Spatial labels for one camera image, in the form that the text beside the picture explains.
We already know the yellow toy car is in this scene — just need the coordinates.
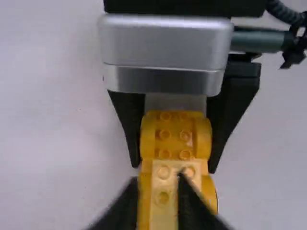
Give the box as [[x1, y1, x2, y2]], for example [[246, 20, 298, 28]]
[[138, 110, 219, 230]]

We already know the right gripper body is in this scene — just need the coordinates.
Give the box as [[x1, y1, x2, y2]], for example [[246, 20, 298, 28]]
[[103, 0, 266, 19]]

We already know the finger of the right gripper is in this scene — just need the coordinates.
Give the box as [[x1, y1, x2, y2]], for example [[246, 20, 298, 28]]
[[206, 54, 262, 174], [106, 89, 146, 169]]

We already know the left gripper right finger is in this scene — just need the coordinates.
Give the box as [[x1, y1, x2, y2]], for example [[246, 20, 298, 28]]
[[177, 172, 232, 230]]

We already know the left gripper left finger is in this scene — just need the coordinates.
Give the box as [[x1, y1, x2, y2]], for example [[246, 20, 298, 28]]
[[83, 177, 142, 230]]

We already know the pale yellow toy brick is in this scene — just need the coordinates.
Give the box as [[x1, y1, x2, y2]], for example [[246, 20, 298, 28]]
[[151, 160, 202, 230]]

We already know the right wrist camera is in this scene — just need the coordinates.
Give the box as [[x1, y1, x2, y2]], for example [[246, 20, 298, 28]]
[[96, 13, 235, 97]]

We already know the black cable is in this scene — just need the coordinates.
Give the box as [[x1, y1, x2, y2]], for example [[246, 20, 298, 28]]
[[230, 0, 307, 70]]

